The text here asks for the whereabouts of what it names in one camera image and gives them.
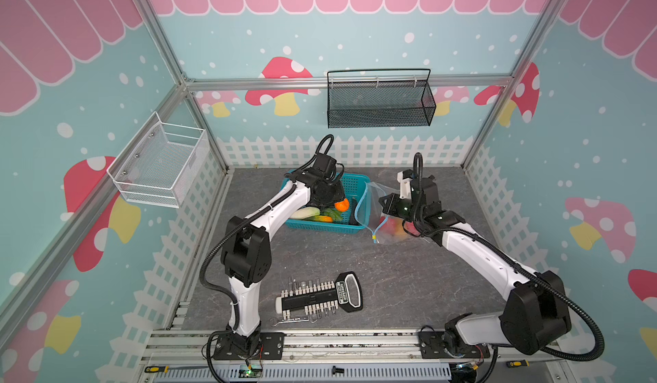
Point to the white green toy cabbage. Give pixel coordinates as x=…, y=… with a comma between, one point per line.
x=305, y=213

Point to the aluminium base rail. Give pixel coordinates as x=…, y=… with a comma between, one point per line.
x=334, y=355

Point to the black screwdriver bit set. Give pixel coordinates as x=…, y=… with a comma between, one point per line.
x=315, y=299

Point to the teal plastic basket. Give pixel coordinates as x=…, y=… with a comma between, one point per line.
x=356, y=189

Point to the yellow handled screwdriver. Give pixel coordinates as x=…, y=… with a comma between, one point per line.
x=517, y=364
x=163, y=369

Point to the dark toy eggplant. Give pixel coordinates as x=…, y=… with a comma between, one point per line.
x=353, y=219

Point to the clear zip top bag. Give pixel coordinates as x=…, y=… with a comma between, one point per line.
x=377, y=216

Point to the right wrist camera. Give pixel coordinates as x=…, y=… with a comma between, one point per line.
x=413, y=188

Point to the yellow handled screwdriver left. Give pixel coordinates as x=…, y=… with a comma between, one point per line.
x=163, y=369

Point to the black wire wall basket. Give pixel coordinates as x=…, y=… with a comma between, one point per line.
x=377, y=98

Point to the white wire wall basket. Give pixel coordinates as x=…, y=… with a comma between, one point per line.
x=159, y=165

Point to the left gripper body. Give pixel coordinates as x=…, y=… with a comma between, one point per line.
x=331, y=193

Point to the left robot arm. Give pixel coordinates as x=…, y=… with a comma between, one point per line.
x=239, y=262

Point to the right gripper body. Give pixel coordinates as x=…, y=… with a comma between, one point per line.
x=392, y=207

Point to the orange toy tomato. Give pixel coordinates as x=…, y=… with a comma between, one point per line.
x=342, y=206

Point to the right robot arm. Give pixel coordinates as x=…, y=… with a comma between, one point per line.
x=537, y=311

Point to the yellow handled screwdriver right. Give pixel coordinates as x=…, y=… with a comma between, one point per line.
x=517, y=364

